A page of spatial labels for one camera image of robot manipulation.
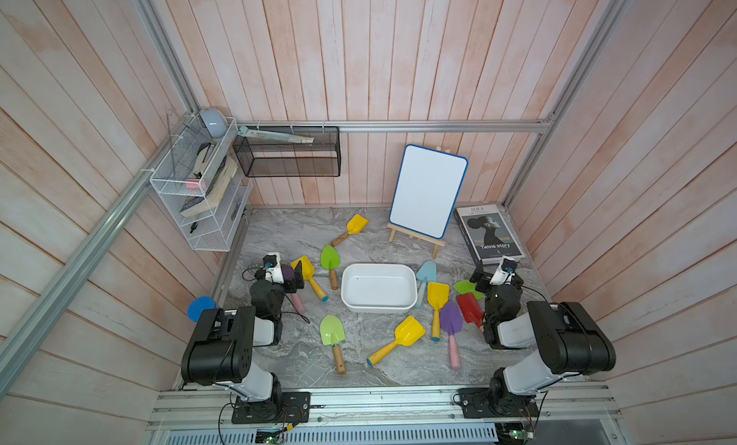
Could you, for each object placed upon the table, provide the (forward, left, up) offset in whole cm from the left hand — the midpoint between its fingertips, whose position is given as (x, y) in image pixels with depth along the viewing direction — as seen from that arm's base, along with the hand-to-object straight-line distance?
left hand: (287, 264), depth 92 cm
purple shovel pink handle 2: (-15, -53, -8) cm, 55 cm away
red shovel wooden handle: (-11, -60, -9) cm, 62 cm away
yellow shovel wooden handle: (+24, -21, -9) cm, 33 cm away
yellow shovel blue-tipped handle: (+3, -5, -9) cm, 11 cm away
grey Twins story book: (+18, -74, -5) cm, 76 cm away
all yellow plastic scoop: (-19, -39, -8) cm, 44 cm away
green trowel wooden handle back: (+8, -13, -9) cm, 18 cm away
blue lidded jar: (-19, +17, +10) cm, 28 cm away
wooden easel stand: (+10, -51, -1) cm, 52 cm away
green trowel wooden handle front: (-19, -16, -9) cm, 26 cm away
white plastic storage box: (-4, -30, -9) cm, 32 cm away
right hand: (0, -67, +2) cm, 67 cm away
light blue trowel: (+1, -47, -8) cm, 48 cm away
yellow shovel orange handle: (-7, -50, -9) cm, 51 cm away
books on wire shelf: (+19, +17, +23) cm, 35 cm away
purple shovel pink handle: (-7, -3, +6) cm, 10 cm away
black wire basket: (+38, +14, +14) cm, 43 cm away
